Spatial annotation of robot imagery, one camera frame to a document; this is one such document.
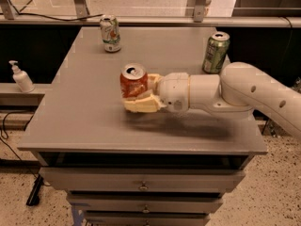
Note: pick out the grey drawer cabinet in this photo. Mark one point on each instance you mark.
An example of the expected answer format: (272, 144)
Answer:
(89, 146)

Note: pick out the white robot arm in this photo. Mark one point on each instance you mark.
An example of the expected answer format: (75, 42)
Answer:
(236, 92)

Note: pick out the black power strip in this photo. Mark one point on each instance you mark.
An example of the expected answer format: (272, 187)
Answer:
(34, 198)

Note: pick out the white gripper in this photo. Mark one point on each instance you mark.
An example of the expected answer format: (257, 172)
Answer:
(174, 90)

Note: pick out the drawer knob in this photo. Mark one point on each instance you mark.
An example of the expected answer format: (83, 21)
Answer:
(145, 210)
(143, 186)

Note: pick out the white pump soap bottle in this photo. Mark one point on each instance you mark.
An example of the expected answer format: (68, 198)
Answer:
(21, 78)

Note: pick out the green soda can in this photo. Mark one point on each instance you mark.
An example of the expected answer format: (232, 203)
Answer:
(216, 50)

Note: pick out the red coke can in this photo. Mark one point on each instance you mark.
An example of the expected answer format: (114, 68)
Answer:
(133, 80)

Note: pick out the white green 7up can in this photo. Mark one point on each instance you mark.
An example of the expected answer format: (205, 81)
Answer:
(110, 33)

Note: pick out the top drawer knob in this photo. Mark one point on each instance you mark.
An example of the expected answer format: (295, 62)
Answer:
(143, 186)

